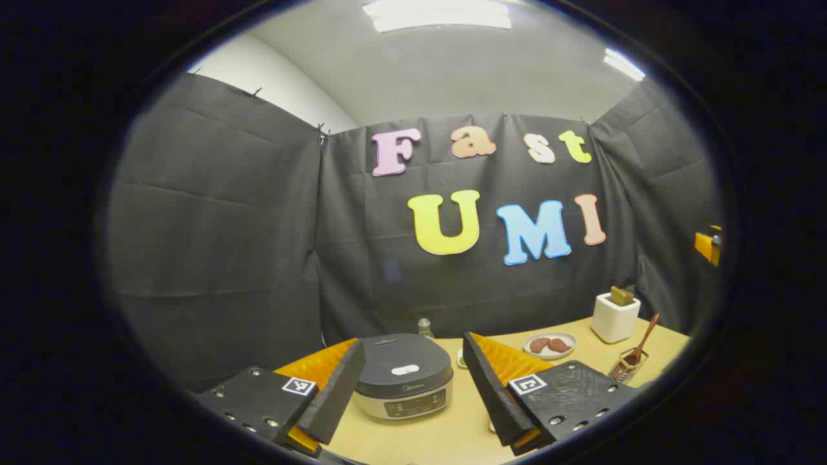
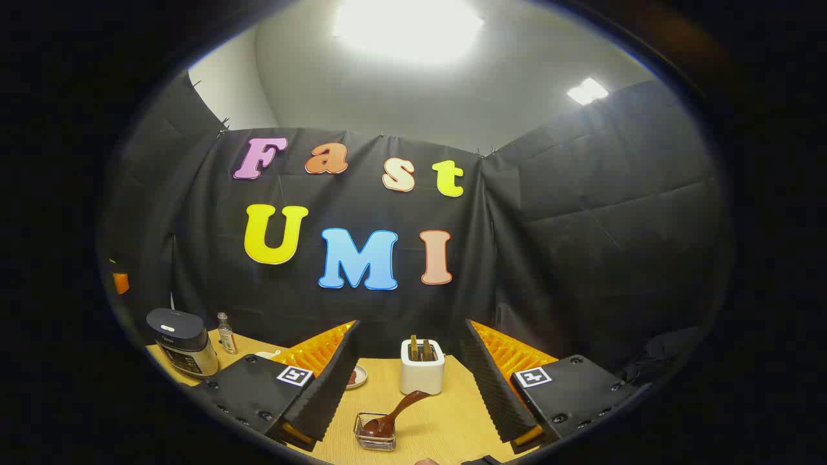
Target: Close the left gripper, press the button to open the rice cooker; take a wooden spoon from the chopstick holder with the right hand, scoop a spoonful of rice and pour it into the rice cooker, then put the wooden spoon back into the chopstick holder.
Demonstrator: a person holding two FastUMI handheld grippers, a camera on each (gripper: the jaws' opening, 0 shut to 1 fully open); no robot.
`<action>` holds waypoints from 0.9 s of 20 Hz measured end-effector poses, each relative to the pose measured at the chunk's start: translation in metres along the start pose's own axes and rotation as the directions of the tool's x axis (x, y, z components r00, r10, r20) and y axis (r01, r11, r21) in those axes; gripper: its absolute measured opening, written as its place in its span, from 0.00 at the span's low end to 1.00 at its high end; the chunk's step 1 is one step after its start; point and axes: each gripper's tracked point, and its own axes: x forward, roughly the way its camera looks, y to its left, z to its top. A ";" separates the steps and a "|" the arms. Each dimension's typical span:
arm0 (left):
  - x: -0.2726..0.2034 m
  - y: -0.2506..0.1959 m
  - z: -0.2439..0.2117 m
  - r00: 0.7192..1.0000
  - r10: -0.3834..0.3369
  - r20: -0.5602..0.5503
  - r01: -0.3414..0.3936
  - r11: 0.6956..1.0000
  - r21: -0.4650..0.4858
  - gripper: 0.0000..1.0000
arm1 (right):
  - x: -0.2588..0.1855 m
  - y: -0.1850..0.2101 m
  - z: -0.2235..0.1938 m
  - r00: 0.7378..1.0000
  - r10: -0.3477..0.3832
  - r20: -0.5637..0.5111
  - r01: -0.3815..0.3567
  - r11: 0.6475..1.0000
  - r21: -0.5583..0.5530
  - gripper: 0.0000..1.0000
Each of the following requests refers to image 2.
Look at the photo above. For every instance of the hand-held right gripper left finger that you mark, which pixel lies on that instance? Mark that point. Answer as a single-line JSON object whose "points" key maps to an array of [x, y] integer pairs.
{"points": [[326, 387]]}

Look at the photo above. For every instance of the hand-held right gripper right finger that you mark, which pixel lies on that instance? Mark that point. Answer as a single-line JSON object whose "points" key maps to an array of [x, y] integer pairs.
{"points": [[494, 394]]}

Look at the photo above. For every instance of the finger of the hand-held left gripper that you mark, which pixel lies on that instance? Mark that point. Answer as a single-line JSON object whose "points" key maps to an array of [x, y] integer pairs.
{"points": [[121, 283]]}

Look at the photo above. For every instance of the brown wooden spoon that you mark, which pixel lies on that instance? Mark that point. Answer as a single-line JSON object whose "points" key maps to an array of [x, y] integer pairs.
{"points": [[394, 413]]}

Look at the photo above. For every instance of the black silver rice cooker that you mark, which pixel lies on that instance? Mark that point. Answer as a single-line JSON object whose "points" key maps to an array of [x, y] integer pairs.
{"points": [[184, 342]]}

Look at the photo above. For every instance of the round white plate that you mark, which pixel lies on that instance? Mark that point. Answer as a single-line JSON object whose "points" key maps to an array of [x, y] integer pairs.
{"points": [[358, 381]]}

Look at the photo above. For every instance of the white toaster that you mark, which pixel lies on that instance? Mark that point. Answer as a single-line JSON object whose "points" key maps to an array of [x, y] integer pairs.
{"points": [[422, 378]]}

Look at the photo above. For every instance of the brown toast slice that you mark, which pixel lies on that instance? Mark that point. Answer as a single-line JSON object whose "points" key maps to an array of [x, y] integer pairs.
{"points": [[427, 350], [413, 347]]}

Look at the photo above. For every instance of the small clear glass bottle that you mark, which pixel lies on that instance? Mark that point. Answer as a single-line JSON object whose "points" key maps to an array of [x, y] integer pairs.
{"points": [[227, 339]]}

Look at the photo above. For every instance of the dark cloth bundle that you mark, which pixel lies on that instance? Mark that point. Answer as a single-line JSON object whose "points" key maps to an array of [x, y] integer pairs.
{"points": [[665, 352]]}

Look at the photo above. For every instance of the small ceiling light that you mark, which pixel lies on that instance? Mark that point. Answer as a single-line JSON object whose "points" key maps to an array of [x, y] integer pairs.
{"points": [[586, 92]]}

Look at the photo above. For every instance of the large ceiling light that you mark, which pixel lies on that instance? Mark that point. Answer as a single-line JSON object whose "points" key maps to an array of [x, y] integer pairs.
{"points": [[407, 29]]}

